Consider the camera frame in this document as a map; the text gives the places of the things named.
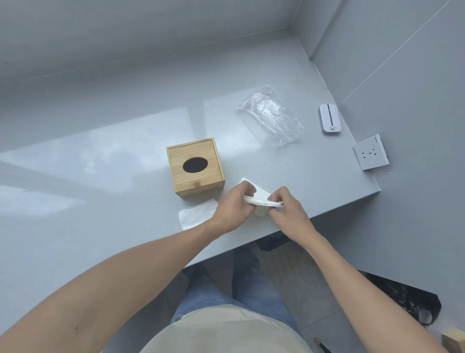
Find black plastic bag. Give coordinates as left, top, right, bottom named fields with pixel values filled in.
left=357, top=269, right=442, bottom=326

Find person's beige shirt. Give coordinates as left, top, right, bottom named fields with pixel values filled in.
left=139, top=303, right=314, bottom=353

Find white wall socket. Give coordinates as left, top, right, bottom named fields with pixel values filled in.
left=353, top=134, right=390, bottom=172

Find white portable router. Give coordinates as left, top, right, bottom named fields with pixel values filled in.
left=318, top=103, right=342, bottom=135

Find person's right forearm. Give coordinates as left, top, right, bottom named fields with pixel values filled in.
left=301, top=231, right=451, bottom=353

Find square wooden tissue box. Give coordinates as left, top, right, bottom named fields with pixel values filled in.
left=166, top=137, right=226, bottom=199

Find person's right hand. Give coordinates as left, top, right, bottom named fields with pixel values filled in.
left=268, top=186, right=317, bottom=245

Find person's left hand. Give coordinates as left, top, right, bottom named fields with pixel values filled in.
left=209, top=181, right=257, bottom=235

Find flat white tissue sheet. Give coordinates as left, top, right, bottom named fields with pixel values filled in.
left=178, top=198, right=219, bottom=231

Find person's left forearm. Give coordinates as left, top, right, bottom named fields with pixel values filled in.
left=0, top=217, right=227, bottom=353

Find clear plastic bag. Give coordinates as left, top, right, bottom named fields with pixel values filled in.
left=236, top=85, right=305, bottom=148

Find black object under counter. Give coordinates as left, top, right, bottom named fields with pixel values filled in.
left=257, top=233, right=291, bottom=252

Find person's blue jeans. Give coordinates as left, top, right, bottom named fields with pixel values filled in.
left=170, top=247, right=302, bottom=336

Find light wooden block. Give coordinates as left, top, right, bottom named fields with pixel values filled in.
left=441, top=325, right=465, bottom=353

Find white tissue stack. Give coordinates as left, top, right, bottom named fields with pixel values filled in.
left=239, top=177, right=284, bottom=219

